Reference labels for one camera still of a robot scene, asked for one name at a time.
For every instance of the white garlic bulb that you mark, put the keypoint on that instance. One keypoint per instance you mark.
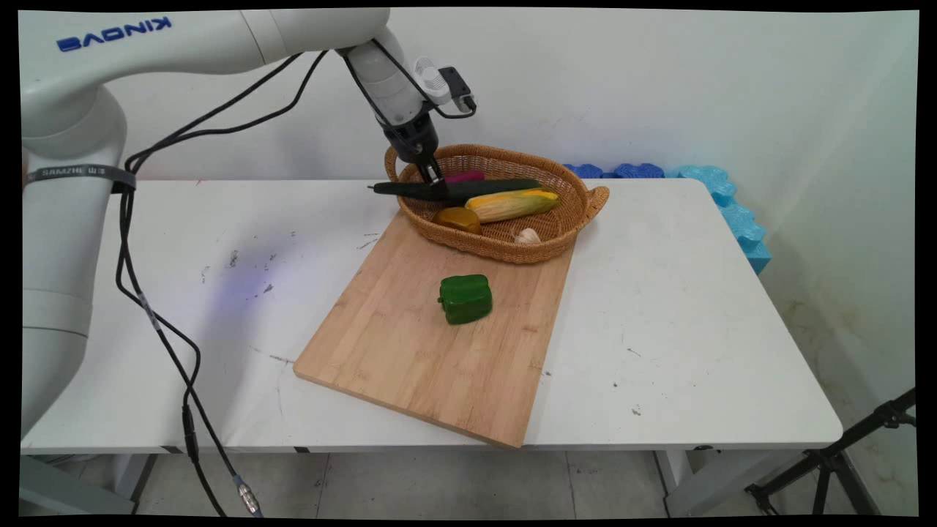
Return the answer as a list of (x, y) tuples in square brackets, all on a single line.
[(527, 236)]

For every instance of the yellow corn cob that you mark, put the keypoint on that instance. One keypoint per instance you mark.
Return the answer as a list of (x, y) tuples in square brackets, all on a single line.
[(512, 205)]

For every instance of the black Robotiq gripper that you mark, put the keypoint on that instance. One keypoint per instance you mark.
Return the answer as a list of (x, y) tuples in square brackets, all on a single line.
[(413, 139)]

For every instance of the dark green cucumber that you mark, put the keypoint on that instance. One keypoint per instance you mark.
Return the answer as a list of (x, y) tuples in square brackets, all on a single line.
[(498, 187)]

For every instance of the wooden cutting board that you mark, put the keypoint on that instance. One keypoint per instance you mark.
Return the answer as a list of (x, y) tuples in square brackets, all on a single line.
[(410, 366)]

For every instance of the light blue foam mat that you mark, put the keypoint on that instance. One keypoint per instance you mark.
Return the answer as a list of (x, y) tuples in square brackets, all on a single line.
[(736, 216)]

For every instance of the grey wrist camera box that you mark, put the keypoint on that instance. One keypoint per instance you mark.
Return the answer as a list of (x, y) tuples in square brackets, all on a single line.
[(439, 80)]

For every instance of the white table leg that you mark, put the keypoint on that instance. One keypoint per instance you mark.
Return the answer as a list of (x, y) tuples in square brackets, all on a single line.
[(88, 487), (677, 476)]

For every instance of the black tripod stand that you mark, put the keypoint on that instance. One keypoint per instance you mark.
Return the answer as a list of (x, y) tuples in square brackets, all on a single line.
[(831, 461)]

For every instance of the green bell pepper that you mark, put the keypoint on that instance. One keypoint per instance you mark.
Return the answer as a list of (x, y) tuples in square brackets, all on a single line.
[(466, 300)]

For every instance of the purple eggplant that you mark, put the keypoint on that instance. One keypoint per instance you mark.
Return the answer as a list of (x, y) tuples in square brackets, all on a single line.
[(468, 177)]

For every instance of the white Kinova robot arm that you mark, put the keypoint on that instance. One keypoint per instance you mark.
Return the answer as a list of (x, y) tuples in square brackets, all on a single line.
[(146, 44)]

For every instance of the dark blue foam mat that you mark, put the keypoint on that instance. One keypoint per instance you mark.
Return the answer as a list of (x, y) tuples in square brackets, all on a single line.
[(622, 171)]

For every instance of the yellow brown potato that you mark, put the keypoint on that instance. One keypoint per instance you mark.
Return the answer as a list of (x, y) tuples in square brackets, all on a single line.
[(457, 219)]

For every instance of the woven wicker basket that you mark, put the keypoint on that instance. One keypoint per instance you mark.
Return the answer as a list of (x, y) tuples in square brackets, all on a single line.
[(505, 245)]

